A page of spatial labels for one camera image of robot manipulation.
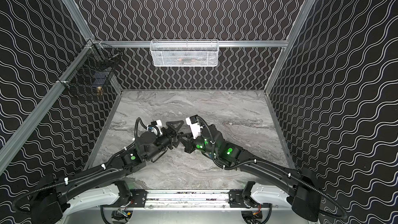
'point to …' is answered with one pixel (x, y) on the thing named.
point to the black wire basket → (89, 73)
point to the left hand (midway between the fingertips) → (187, 127)
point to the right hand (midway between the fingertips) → (177, 137)
